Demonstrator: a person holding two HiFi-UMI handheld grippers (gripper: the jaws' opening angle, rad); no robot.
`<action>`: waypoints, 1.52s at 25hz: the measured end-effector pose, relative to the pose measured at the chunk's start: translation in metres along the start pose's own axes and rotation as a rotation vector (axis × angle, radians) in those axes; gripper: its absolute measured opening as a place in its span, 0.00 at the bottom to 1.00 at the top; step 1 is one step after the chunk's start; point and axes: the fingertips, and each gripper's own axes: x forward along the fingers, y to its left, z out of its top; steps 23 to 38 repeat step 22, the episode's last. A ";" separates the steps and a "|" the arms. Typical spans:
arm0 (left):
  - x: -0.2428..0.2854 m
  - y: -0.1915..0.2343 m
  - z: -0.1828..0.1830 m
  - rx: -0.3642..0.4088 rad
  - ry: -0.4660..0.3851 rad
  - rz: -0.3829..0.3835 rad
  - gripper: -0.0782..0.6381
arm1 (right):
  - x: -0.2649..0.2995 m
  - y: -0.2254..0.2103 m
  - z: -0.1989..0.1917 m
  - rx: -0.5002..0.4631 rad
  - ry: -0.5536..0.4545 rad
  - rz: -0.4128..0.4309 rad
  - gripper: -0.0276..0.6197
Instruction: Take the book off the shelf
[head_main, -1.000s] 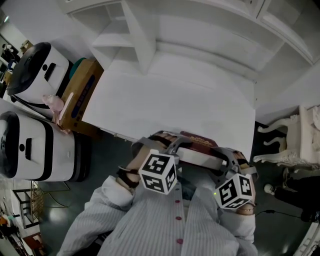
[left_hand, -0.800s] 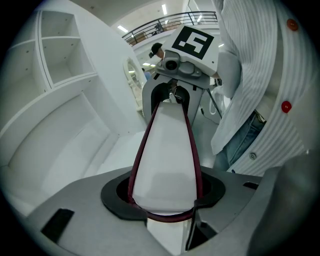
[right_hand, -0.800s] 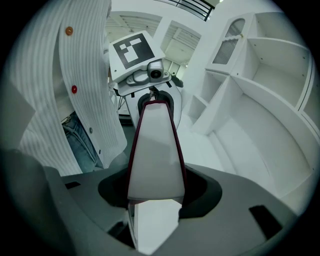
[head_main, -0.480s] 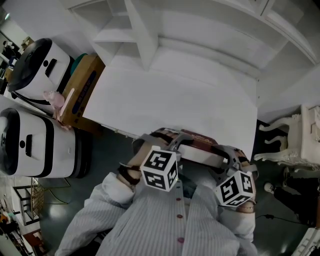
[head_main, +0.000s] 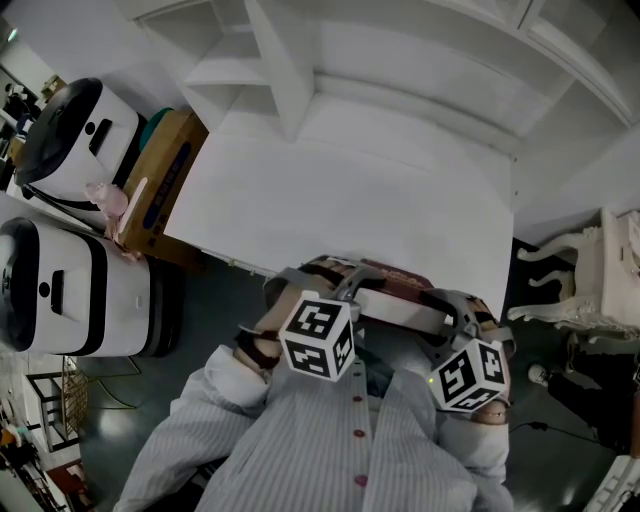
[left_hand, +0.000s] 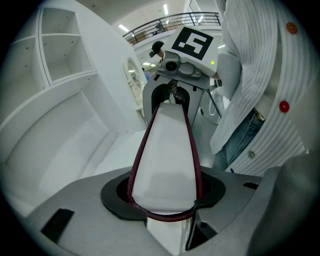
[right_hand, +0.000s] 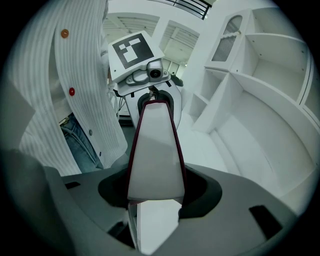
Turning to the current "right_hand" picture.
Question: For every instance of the person's blue jeans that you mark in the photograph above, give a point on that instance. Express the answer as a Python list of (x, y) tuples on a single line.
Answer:
[(80, 150)]

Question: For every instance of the black metal grille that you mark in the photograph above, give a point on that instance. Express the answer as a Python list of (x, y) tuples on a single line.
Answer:
[(207, 10)]

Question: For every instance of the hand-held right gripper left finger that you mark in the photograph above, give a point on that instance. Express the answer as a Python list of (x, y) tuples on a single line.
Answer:
[(85, 197)]

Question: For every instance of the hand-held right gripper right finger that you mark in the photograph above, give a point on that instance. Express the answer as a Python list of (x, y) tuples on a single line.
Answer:
[(237, 225)]

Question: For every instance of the dark red hardcover book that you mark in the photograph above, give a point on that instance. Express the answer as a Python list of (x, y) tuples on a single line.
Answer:
[(156, 155)]

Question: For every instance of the white desk with shelf hutch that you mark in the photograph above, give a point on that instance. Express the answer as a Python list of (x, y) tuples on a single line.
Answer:
[(205, 152)]

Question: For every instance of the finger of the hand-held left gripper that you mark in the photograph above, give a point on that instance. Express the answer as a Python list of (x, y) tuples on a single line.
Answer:
[(178, 107), (131, 107)]

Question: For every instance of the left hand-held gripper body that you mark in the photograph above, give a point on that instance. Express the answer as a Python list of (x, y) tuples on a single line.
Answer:
[(130, 50)]

